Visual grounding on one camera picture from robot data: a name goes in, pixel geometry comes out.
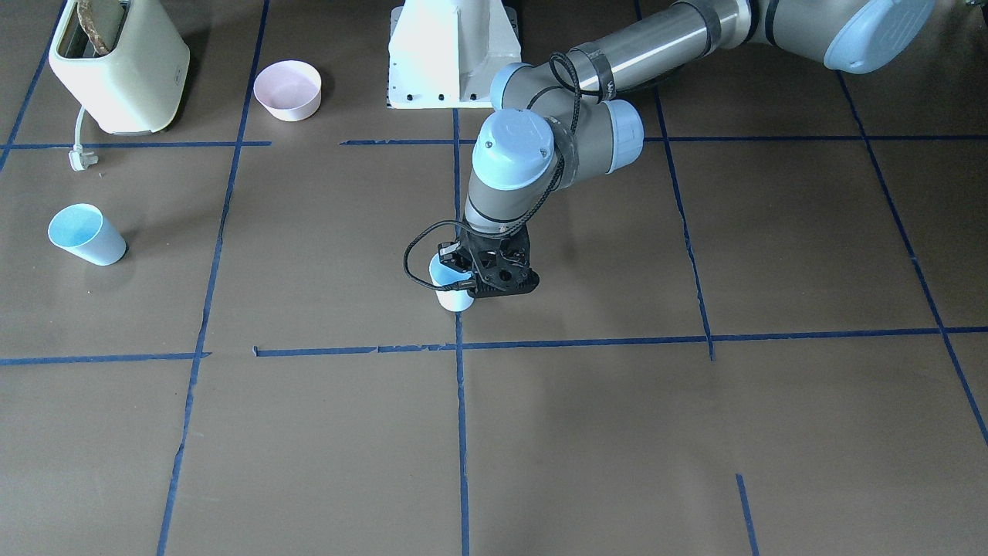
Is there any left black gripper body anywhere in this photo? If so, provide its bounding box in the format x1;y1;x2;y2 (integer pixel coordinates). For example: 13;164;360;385
456;225;530;273

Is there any light blue cup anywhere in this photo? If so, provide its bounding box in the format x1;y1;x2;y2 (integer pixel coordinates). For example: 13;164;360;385
429;254;474;312
47;203;127;266

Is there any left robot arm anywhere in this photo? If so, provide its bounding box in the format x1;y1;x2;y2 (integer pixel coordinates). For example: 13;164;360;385
438;1;935;278

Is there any pink bowl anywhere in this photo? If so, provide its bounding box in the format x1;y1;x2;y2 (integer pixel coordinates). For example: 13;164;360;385
252;59;323;122

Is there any cream toaster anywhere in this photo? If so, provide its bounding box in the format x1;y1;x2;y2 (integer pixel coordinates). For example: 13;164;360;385
47;1;190;136

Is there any white toaster plug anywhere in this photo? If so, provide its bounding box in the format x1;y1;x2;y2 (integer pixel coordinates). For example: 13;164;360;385
68;107;99;172

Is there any toast slice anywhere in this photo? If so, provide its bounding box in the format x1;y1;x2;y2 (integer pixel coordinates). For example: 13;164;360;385
76;0;127;56

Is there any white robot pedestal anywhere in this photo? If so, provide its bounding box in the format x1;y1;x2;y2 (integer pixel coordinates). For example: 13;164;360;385
386;1;521;110

